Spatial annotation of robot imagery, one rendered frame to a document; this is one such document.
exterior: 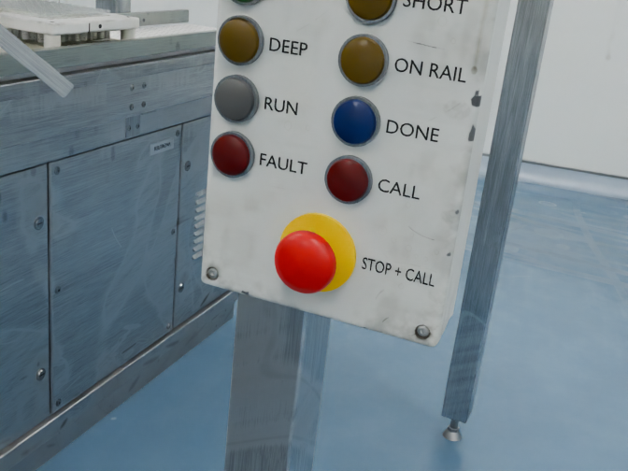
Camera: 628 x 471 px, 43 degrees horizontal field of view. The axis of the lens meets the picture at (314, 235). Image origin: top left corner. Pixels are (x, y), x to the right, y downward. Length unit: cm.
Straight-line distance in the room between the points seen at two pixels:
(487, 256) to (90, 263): 82
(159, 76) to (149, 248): 41
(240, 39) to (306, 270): 14
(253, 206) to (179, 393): 148
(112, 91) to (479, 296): 86
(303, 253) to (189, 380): 156
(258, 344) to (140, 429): 124
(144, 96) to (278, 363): 104
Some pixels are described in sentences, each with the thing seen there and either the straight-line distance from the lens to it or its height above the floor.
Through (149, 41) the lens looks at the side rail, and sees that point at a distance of 159.
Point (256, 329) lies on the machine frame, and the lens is 63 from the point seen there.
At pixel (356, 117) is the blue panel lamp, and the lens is 47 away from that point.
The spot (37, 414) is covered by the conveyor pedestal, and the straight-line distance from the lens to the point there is 167.
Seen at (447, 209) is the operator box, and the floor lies 91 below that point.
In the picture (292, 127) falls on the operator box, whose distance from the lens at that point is 50.
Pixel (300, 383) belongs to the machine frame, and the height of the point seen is 72.
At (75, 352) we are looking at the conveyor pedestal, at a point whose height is 22.
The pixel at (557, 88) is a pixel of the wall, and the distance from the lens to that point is 424.
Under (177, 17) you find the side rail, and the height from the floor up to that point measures 82.
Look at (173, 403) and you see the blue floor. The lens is 194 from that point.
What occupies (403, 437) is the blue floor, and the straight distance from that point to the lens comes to 191.
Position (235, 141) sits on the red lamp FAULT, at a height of 92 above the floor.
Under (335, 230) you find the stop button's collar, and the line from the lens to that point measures 50.
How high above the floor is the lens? 104
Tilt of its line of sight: 20 degrees down
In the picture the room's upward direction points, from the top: 6 degrees clockwise
